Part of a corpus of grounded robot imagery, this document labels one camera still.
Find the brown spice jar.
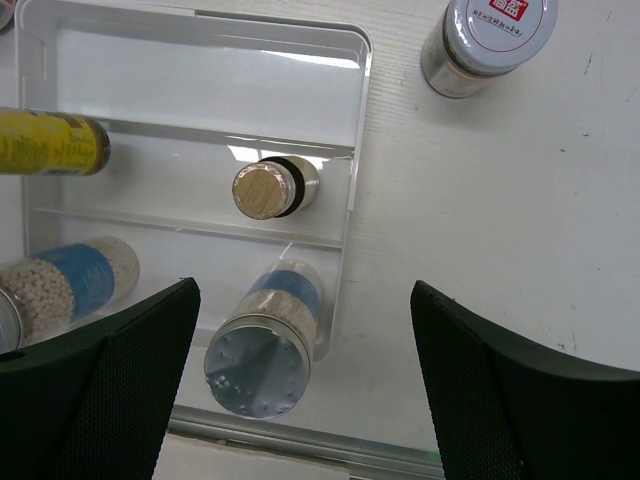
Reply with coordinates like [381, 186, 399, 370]
[421, 0, 559, 99]

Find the white divided tray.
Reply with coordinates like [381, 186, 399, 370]
[15, 1, 373, 414]

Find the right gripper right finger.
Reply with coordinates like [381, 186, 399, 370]
[410, 281, 639, 479]

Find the white silver-cap bottle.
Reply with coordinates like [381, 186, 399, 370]
[1, 236, 140, 353]
[204, 259, 323, 419]

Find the yellow small bottle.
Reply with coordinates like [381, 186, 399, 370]
[232, 156, 320, 220]
[1, 108, 111, 176]

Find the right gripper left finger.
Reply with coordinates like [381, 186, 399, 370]
[1, 278, 201, 479]

